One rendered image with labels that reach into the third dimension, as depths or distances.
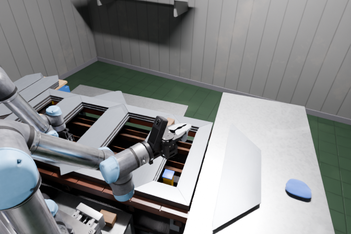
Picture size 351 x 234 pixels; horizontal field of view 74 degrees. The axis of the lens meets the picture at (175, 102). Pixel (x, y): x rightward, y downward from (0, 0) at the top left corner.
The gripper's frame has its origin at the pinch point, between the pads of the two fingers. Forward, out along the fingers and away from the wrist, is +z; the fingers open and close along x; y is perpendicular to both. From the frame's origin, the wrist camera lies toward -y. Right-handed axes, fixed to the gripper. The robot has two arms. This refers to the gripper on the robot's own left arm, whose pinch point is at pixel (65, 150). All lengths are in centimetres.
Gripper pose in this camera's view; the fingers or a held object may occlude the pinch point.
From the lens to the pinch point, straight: 175.8
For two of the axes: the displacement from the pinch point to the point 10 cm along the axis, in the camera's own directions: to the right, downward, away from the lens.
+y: 9.5, 1.9, -2.4
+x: 3.0, -5.4, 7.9
